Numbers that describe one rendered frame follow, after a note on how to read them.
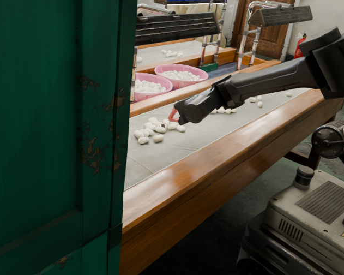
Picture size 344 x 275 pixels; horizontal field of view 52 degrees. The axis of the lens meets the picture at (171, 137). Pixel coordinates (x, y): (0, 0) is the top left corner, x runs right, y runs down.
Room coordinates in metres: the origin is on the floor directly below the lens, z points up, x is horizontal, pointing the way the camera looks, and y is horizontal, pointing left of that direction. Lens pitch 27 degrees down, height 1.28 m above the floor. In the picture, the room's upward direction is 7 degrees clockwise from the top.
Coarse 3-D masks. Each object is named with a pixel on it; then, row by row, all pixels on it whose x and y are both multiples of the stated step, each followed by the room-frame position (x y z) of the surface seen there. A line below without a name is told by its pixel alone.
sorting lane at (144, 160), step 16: (272, 96) 1.61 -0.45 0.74; (160, 112) 1.24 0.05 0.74; (240, 112) 1.35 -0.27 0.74; (256, 112) 1.37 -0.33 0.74; (176, 128) 1.12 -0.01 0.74; (192, 128) 1.14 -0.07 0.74; (208, 128) 1.16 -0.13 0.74; (224, 128) 1.18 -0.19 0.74; (128, 144) 0.97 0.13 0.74; (144, 144) 0.98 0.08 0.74; (160, 144) 0.99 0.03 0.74; (176, 144) 1.01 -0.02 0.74; (192, 144) 1.02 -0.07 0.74; (208, 144) 1.03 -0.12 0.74; (128, 160) 0.87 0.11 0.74; (144, 160) 0.88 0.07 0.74; (160, 160) 0.89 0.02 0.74; (176, 160) 0.90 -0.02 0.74; (128, 176) 0.79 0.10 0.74; (144, 176) 0.80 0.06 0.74
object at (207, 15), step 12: (204, 12) 1.30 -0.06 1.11; (144, 24) 1.03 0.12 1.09; (156, 24) 1.07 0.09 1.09; (168, 24) 1.11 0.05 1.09; (180, 24) 1.16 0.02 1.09; (192, 24) 1.21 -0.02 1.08; (204, 24) 1.26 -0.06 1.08; (216, 24) 1.32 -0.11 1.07; (144, 36) 1.01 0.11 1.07; (156, 36) 1.05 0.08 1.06; (168, 36) 1.09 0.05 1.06; (180, 36) 1.13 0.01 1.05; (192, 36) 1.19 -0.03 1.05; (204, 36) 1.25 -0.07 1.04
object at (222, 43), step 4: (208, 36) 4.26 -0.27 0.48; (216, 36) 4.33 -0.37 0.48; (196, 40) 4.25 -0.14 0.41; (200, 40) 4.23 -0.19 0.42; (208, 40) 4.24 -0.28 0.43; (220, 40) 4.43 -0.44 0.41; (224, 40) 4.52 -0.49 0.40; (220, 44) 4.44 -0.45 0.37; (224, 44) 4.52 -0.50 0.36; (224, 48) 4.53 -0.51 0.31
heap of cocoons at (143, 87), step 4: (136, 80) 1.58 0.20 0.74; (144, 80) 1.58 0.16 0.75; (136, 84) 1.52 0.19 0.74; (140, 84) 1.53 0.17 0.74; (144, 84) 1.53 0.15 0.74; (148, 84) 1.55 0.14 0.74; (152, 84) 1.56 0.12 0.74; (156, 84) 1.56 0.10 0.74; (136, 88) 1.49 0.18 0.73; (140, 88) 1.47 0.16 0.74; (144, 88) 1.48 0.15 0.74; (148, 88) 1.49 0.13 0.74; (152, 88) 1.49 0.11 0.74; (156, 88) 1.50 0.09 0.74; (160, 88) 1.52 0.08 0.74; (164, 88) 1.50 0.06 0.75; (144, 92) 1.43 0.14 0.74; (148, 92) 1.44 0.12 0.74; (152, 92) 1.49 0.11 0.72; (156, 92) 1.45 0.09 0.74; (136, 96) 1.38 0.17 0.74; (136, 100) 1.36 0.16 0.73
